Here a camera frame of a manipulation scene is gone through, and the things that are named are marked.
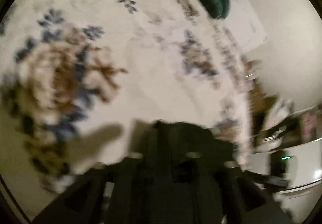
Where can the floral quilt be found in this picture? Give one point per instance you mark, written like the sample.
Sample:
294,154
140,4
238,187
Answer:
151,63

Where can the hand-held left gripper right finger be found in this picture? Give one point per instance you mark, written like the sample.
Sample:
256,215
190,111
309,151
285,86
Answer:
213,188

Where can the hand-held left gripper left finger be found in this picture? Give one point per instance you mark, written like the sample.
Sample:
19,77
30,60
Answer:
133,178

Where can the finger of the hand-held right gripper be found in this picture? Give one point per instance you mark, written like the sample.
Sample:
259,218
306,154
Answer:
271,181

